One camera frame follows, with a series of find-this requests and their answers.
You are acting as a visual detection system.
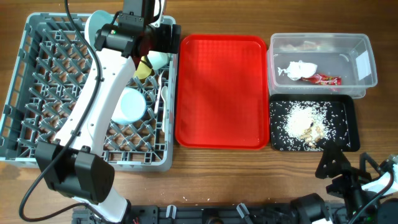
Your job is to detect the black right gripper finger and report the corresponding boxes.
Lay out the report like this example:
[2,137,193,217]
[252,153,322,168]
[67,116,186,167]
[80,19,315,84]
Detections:
[315,143,352,179]
[360,152,387,180]

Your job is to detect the mint green bowl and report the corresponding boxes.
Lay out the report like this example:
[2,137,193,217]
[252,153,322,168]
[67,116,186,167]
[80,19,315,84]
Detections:
[147,51,171,70]

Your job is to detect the yellow plastic cup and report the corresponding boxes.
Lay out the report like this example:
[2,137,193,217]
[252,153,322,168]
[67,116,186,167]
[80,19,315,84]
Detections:
[134,56,153,80]

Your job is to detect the rice and food scraps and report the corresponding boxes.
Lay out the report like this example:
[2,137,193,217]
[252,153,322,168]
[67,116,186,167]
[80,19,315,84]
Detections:
[270,101,351,151]

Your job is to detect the light blue plate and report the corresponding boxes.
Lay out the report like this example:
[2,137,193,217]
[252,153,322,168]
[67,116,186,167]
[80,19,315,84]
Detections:
[84,10,113,51]

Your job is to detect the red snack wrapper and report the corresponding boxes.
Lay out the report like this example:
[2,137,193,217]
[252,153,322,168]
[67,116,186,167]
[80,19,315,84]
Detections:
[301,73,342,85]

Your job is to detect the white napkin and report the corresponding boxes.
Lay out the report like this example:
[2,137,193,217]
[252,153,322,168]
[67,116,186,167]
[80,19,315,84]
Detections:
[277,60,318,81]

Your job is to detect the white plastic spoon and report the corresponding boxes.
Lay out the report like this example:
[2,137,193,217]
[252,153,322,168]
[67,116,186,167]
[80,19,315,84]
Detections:
[161,86,168,133]

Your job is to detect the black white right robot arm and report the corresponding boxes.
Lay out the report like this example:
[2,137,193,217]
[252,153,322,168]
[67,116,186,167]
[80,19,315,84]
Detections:
[290,144,397,223]

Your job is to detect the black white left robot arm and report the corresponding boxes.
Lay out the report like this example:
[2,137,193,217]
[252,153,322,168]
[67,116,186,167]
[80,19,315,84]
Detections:
[35,1,181,223]

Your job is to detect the black waste tray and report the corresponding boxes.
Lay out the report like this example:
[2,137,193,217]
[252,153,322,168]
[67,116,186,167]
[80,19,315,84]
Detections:
[269,94,361,152]

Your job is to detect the grey dishwasher rack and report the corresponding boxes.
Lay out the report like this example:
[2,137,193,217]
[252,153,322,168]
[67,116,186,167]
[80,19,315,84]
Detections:
[1,12,178,172]

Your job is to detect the metal fork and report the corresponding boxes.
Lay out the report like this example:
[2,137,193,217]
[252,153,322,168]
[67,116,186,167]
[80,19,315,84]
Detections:
[154,70,164,114]

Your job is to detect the red plastic tray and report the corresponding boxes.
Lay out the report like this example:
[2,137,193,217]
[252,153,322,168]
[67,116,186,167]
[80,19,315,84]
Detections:
[175,34,269,150]

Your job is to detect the clear plastic bin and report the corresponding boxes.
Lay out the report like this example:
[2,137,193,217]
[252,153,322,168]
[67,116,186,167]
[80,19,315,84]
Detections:
[267,33,377,98]

